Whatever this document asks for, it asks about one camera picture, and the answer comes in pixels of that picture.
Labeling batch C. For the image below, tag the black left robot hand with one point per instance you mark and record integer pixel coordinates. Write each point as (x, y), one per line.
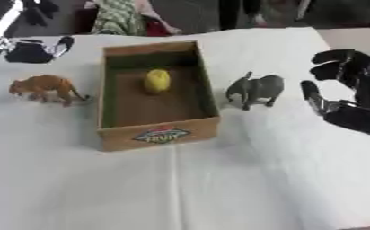
(28, 52)

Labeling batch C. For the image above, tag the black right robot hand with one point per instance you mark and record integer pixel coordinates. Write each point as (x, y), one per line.
(358, 90)

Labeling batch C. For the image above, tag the tan cardboard box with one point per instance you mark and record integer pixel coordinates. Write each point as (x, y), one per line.
(154, 95)

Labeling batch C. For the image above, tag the brown toy lion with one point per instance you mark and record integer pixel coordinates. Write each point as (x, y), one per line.
(44, 86)

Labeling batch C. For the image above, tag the green white checked cloth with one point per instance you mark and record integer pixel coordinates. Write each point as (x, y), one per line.
(119, 18)

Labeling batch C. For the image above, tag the grey toy elephant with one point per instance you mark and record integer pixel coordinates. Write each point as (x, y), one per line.
(256, 88)

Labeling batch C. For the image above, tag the yellow toy lemon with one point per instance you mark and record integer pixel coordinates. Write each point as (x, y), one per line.
(157, 81)

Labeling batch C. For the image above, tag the red bag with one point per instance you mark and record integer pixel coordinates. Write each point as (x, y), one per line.
(159, 28)

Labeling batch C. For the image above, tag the person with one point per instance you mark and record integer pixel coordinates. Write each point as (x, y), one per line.
(240, 13)

